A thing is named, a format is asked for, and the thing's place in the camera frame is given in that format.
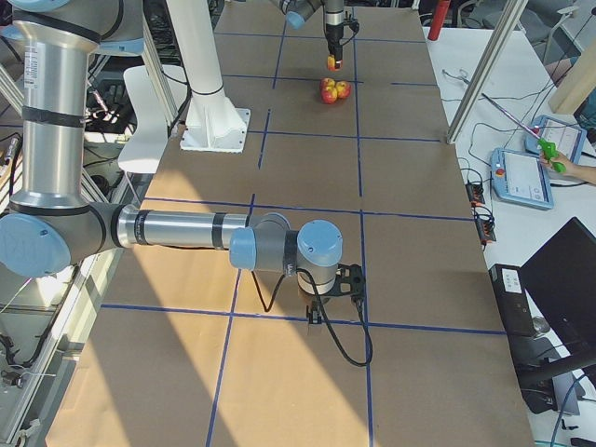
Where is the lone red yellow apple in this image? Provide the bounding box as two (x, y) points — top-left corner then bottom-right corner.
(327, 55), (343, 72)

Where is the person's hand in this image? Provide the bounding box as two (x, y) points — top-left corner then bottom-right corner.
(540, 154), (577, 177)

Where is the back yellow apple in cluster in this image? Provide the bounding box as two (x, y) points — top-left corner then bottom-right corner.
(319, 77), (336, 89)

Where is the right red apple in cluster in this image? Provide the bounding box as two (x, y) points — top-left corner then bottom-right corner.
(335, 81), (352, 99)

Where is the red apple in cluster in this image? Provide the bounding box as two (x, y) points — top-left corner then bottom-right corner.
(320, 86), (338, 104)
(335, 81), (352, 99)

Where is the front red apple in cluster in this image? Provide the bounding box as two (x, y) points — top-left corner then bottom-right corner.
(320, 86), (338, 104)

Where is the red cylinder on table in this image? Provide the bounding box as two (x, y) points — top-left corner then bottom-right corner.
(427, 0), (451, 41)

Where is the lower orange black adapter box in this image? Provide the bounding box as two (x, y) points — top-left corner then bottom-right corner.
(474, 212), (496, 246)

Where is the orange black adapter box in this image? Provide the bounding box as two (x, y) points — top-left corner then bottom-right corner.
(465, 182), (485, 207)
(474, 212), (496, 246)

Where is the black computer box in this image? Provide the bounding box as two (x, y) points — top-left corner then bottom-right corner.
(489, 264), (536, 337)

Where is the upper orange black adapter box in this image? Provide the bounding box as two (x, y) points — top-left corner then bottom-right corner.
(465, 182), (485, 207)

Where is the white chair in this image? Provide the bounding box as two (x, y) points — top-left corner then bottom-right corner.
(118, 65), (181, 174)

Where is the near blue teach pendant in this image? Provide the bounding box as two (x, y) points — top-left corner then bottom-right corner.
(490, 147), (554, 210)

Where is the blue teach pendant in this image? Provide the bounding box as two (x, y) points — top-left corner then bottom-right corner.
(490, 147), (554, 210)
(530, 115), (587, 163)

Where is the wooden beam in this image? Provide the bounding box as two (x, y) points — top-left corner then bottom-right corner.
(549, 41), (596, 115)

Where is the black monitor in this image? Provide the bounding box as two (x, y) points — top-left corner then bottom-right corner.
(521, 217), (595, 354)

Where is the far blue teach pendant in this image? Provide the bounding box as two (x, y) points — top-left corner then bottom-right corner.
(530, 115), (587, 163)

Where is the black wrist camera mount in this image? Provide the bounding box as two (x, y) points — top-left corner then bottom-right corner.
(327, 264), (366, 299)

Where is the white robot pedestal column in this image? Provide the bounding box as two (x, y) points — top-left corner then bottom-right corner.
(167, 0), (251, 154)

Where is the aluminium frame post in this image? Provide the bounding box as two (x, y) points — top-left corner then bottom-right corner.
(446, 0), (528, 144)

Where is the green toy grabber handle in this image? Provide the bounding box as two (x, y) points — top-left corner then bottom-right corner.
(537, 138), (566, 173)

